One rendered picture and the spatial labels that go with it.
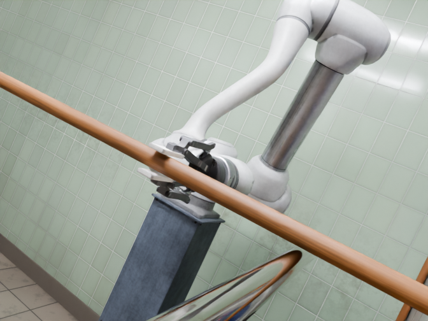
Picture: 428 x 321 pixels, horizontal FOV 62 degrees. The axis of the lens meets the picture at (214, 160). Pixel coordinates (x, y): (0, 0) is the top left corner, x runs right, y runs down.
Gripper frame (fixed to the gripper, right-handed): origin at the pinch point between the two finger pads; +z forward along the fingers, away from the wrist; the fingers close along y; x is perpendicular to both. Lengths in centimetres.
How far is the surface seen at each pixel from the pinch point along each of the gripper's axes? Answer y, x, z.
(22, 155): 56, 175, -121
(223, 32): -62, 72, -121
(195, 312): 1.4, -25.3, 32.9
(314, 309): 42, -30, -121
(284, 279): 2.3, -26.7, 14.8
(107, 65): -22, 138, -121
